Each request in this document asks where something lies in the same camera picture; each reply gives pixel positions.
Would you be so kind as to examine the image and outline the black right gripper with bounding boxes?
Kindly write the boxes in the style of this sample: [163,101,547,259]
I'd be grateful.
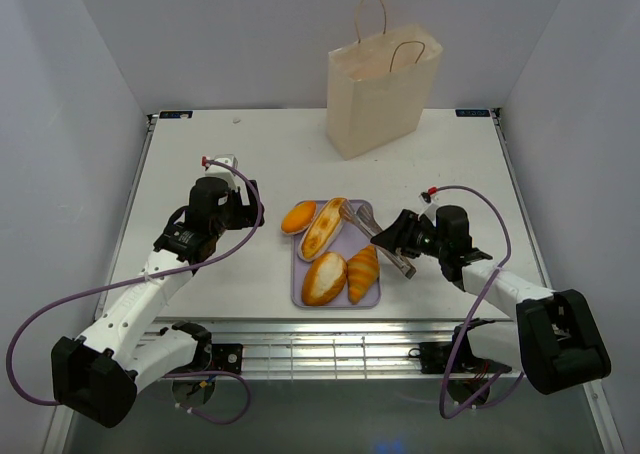
[370,209,448,259]

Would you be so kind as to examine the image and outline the metal kitchen tongs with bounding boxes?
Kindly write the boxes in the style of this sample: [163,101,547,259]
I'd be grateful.
[339,201,416,279]

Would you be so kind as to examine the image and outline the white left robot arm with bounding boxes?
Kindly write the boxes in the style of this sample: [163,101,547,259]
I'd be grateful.
[51,173,264,428]

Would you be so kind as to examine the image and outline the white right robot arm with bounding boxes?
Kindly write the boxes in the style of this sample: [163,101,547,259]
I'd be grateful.
[371,205,612,395]

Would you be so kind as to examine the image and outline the long glazed fake loaf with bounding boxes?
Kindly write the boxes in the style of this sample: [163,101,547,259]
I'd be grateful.
[298,197,347,262]

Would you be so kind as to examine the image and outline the fake croissant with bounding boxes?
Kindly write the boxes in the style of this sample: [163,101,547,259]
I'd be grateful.
[347,245,380,304]

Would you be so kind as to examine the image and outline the oval white-topped fake bread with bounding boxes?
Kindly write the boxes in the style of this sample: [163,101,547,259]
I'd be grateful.
[301,252,347,306]

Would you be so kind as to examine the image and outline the white paper bag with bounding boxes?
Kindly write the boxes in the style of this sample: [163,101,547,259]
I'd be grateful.
[326,5,443,160]

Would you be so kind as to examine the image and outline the small round orange bun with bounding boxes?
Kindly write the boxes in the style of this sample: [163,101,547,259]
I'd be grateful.
[280,200,318,236]

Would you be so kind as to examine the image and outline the right blue table label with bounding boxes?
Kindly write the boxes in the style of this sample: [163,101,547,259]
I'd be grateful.
[455,109,491,118]

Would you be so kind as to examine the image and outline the blue table label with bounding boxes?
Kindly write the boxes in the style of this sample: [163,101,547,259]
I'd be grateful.
[159,110,193,119]
[455,109,491,118]

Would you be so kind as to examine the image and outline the left blue table label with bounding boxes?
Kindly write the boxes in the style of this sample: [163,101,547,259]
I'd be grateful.
[159,110,193,119]

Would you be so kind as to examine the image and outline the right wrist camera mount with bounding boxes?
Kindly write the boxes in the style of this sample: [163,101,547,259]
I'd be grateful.
[419,187,439,223]

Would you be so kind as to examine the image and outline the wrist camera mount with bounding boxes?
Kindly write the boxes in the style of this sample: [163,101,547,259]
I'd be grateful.
[419,187,439,223]
[201,154,238,190]

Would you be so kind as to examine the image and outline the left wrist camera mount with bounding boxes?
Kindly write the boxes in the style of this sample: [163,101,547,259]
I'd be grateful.
[201,154,238,190]

